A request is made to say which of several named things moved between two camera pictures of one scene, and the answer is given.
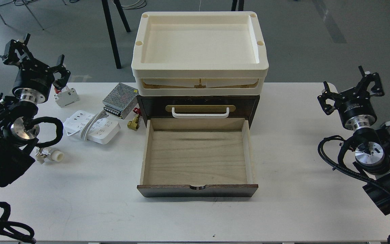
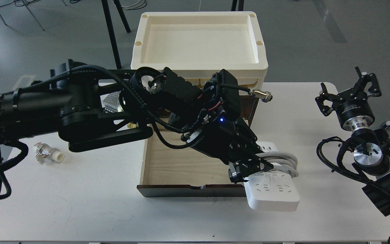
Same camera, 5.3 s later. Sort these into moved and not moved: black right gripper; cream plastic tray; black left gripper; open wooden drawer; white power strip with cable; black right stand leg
Moved: white power strip with cable; black left gripper
Not moved: open wooden drawer; black right stand leg; black right gripper; cream plastic tray
